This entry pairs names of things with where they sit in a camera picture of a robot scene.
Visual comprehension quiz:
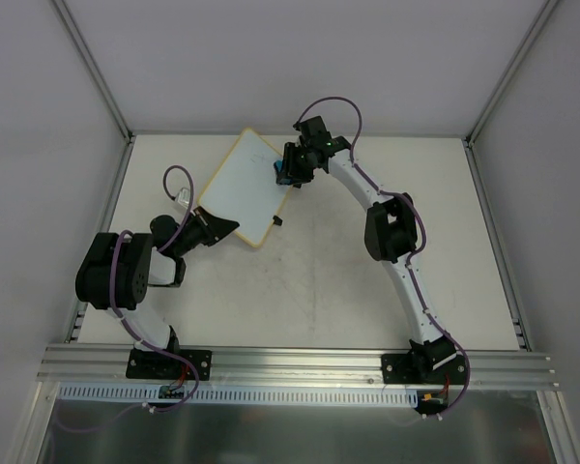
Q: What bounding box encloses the yellow framed whiteboard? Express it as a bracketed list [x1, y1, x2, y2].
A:
[197, 128, 290, 248]

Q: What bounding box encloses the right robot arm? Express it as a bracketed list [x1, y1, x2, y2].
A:
[275, 116, 470, 383]

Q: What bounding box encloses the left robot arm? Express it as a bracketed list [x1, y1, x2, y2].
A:
[75, 207, 239, 377]

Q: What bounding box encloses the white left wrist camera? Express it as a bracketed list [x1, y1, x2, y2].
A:
[174, 188, 192, 209]

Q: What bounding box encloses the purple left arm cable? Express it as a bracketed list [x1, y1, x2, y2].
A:
[109, 165, 199, 415]

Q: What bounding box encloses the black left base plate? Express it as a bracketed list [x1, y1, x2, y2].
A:
[125, 344, 213, 382]

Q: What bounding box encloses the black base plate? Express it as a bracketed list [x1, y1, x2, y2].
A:
[380, 353, 468, 386]
[125, 344, 213, 382]

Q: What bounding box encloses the white slotted cable duct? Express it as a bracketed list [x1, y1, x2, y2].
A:
[57, 383, 419, 409]

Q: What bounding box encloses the aluminium front rail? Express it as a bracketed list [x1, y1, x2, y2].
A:
[36, 343, 561, 392]

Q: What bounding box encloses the left aluminium frame post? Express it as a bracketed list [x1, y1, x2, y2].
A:
[49, 0, 132, 143]

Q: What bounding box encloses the aluminium frame post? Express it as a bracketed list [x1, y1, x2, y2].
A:
[465, 0, 561, 147]
[49, 0, 132, 143]

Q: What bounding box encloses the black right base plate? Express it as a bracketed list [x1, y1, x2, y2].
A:
[380, 353, 468, 386]

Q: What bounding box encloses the right aluminium frame post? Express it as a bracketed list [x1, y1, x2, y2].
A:
[465, 0, 561, 147]

